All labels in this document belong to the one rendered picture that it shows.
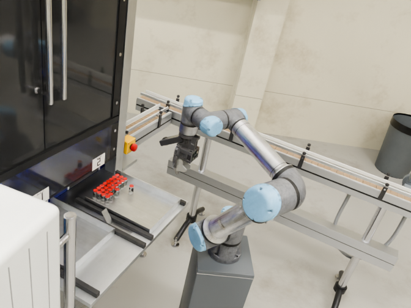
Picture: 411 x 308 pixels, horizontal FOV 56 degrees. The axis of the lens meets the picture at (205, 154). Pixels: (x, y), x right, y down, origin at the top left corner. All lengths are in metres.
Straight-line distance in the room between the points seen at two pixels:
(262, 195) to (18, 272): 0.74
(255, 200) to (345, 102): 3.73
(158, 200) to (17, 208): 1.17
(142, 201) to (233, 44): 2.80
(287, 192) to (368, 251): 1.44
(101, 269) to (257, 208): 0.64
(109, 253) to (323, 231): 1.48
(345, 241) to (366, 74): 2.62
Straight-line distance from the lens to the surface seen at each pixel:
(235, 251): 1.73
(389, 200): 2.41
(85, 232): 1.66
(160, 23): 4.25
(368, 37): 4.68
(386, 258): 2.65
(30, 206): 0.74
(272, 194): 1.21
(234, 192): 2.65
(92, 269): 1.53
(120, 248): 1.60
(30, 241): 0.70
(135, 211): 1.77
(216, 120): 1.41
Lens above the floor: 2.02
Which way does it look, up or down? 30 degrees down
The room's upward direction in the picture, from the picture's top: 12 degrees clockwise
